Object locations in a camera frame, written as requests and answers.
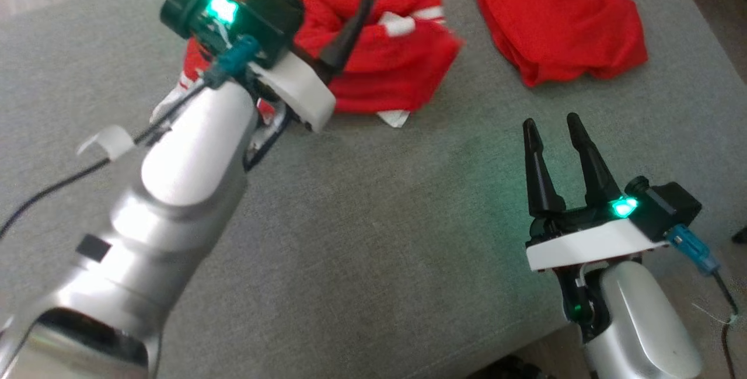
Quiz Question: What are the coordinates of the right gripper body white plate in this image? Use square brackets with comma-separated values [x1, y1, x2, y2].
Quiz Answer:
[525, 195, 669, 273]

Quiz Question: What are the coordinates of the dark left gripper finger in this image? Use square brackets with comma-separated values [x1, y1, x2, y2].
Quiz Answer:
[317, 0, 387, 76]

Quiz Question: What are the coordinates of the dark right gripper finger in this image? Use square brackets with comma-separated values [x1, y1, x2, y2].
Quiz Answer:
[566, 113, 623, 208]
[522, 118, 567, 218]

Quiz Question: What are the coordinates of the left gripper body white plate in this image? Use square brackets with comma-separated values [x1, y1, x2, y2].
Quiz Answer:
[160, 0, 337, 133]

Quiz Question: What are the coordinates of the red jersey shirt white trim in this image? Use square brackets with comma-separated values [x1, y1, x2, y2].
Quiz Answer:
[151, 0, 465, 129]

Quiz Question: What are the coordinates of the red shorts white side stripe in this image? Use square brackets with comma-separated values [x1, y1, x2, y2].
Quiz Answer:
[470, 0, 650, 89]

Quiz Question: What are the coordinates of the thin black left gripper cable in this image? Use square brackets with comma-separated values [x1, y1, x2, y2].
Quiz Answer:
[243, 102, 294, 173]

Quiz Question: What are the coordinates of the black left arm cable teal plug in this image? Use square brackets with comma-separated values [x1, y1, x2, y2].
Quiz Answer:
[0, 36, 261, 241]

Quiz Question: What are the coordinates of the black arm cable teal plug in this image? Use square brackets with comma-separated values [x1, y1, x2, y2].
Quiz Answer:
[666, 224, 741, 379]
[0, 36, 261, 241]

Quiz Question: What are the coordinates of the black right arm cable teal plug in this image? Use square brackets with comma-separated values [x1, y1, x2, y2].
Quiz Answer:
[666, 224, 741, 379]

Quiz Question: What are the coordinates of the white cable clip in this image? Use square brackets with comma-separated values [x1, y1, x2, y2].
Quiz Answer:
[77, 125, 135, 161]

